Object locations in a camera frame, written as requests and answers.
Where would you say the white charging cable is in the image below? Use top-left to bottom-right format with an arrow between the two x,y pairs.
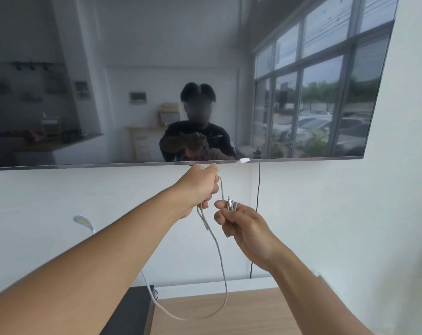
139,157 -> 250,322

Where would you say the person's left forearm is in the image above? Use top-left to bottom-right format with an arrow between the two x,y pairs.
0,186 -> 184,335

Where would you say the black speaker box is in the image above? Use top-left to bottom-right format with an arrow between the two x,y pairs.
108,285 -> 156,335

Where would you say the white gooseneck desk lamp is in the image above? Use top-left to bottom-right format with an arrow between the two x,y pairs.
73,215 -> 96,235

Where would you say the person's right hand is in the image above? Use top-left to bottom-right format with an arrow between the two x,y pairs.
214,200 -> 285,273

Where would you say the person's right forearm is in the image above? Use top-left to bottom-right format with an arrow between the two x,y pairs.
267,254 -> 374,335

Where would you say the person's left hand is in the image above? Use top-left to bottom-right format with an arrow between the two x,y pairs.
172,163 -> 221,220

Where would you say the wall-mounted flat screen television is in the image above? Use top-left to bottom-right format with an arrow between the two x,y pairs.
0,0 -> 400,171

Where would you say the black power cable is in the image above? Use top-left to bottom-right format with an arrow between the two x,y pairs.
250,162 -> 261,279

